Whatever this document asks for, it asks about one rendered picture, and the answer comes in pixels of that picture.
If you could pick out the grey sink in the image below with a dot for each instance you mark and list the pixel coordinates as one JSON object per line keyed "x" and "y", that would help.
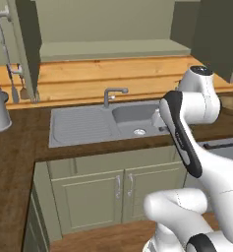
{"x": 85, "y": 126}

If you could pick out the wooden hanging spatula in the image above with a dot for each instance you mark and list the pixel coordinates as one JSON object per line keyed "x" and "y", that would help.
{"x": 24, "y": 92}

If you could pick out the grey tap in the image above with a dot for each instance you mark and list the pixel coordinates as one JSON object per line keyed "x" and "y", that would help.
{"x": 108, "y": 95}

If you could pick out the green cupboard run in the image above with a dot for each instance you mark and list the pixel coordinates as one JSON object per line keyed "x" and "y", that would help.
{"x": 36, "y": 223}

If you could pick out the green false drawer front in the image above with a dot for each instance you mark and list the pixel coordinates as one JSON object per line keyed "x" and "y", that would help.
{"x": 121, "y": 160}

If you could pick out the wooden bowl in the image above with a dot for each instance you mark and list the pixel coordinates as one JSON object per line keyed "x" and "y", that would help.
{"x": 232, "y": 104}

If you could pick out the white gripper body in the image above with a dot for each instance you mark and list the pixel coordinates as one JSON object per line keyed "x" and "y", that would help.
{"x": 158, "y": 119}

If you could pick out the open green wall cabinet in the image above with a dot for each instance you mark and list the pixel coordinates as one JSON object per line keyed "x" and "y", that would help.
{"x": 108, "y": 29}

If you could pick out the closed green wall cabinet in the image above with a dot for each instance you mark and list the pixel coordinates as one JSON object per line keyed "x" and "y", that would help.
{"x": 0, "y": 29}

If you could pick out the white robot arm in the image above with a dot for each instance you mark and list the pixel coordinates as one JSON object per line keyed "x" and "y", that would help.
{"x": 190, "y": 210}

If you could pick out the grey hanging spoon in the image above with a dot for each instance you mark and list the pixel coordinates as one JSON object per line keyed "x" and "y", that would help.
{"x": 14, "y": 92}

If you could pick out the green cupboard door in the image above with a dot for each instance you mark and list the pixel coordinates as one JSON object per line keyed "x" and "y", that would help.
{"x": 87, "y": 203}
{"x": 154, "y": 190}

